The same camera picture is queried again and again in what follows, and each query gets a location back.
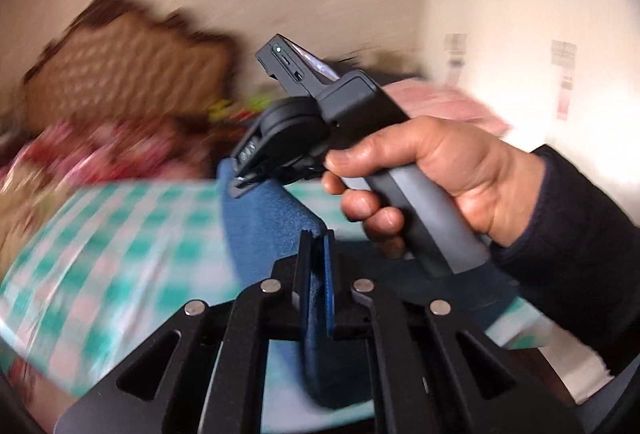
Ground dark blue pants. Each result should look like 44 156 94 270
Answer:
215 159 531 410

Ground brown tufted headboard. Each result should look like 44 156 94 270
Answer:
20 0 241 135

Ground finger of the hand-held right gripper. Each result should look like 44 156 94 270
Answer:
229 161 271 199

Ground pink white wall sticker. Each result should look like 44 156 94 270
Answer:
443 32 469 87
550 40 579 122

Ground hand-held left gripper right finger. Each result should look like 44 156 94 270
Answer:
322 230 586 434

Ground person's right hand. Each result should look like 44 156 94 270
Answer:
320 115 548 261

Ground red floral quilt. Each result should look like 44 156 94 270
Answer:
0 114 226 195

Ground beige pink blanket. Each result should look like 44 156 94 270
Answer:
0 164 66 275

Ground pink pillow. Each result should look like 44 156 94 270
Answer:
385 81 511 137

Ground green white checked bed sheet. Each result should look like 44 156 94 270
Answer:
0 179 561 434

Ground person's right forearm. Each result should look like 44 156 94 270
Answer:
487 144 640 365

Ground bright green packet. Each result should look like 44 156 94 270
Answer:
244 94 274 113

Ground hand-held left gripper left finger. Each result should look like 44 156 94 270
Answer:
54 230 314 434

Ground yellow green jar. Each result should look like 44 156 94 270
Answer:
209 98 237 121

